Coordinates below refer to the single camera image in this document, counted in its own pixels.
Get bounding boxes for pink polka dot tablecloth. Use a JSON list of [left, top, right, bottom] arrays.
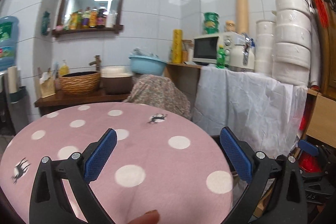
[[1, 103, 232, 223]]

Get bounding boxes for floral cloth cover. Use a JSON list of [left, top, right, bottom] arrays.
[[124, 75, 191, 119]]

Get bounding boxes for left hand yellow nails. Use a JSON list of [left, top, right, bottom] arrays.
[[128, 210, 160, 224]]

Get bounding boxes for white electric kettle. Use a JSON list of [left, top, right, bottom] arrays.
[[229, 36, 255, 72]]

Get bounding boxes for brass faucet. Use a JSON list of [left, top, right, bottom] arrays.
[[89, 55, 101, 71]]

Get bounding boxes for wooden framed mirror shelf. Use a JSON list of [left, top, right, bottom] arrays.
[[52, 0, 123, 38]]

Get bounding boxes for dark wooden counter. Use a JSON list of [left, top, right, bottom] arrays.
[[34, 89, 130, 116]]

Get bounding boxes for yellow plastic wrap roll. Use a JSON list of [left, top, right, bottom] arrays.
[[172, 29, 183, 64]]

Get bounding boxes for stack of white bowls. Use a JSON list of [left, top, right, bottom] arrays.
[[272, 0, 312, 86]]

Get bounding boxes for light blue plastic basin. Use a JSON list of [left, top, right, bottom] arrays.
[[129, 55, 167, 76]]

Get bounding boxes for green soda bottle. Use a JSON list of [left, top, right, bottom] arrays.
[[217, 45, 226, 69]]

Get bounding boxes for brown white lidded pot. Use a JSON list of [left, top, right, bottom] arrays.
[[101, 66, 133, 95]]

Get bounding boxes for white sheet cover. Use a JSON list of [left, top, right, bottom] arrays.
[[193, 66, 307, 158]]

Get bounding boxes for woven wicker basket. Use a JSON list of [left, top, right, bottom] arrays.
[[59, 71, 101, 96]]

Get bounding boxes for white microwave oven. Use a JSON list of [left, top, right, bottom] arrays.
[[192, 32, 245, 66]]

